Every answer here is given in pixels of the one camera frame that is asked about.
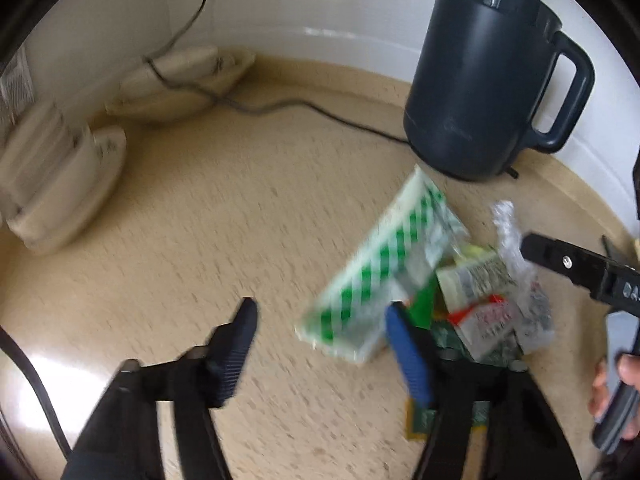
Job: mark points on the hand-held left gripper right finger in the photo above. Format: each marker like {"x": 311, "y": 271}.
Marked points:
{"x": 410, "y": 360}

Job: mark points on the dark electric kettle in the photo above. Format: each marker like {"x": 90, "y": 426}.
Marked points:
{"x": 480, "y": 85}

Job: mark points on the stack of white bowls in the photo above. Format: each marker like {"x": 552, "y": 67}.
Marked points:
{"x": 40, "y": 160}

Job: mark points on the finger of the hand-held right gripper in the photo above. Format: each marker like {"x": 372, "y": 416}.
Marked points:
{"x": 611, "y": 250}
{"x": 560, "y": 260}

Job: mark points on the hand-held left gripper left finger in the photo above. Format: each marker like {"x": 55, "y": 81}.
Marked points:
{"x": 235, "y": 355}

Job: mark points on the pale yellow carton packet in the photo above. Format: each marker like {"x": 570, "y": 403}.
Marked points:
{"x": 475, "y": 280}

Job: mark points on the person's right hand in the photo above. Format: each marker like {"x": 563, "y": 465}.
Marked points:
{"x": 597, "y": 390}

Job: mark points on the red and white packet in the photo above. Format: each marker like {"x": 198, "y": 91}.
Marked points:
{"x": 487, "y": 322}

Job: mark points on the green striped white packet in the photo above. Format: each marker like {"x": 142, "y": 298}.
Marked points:
{"x": 380, "y": 255}

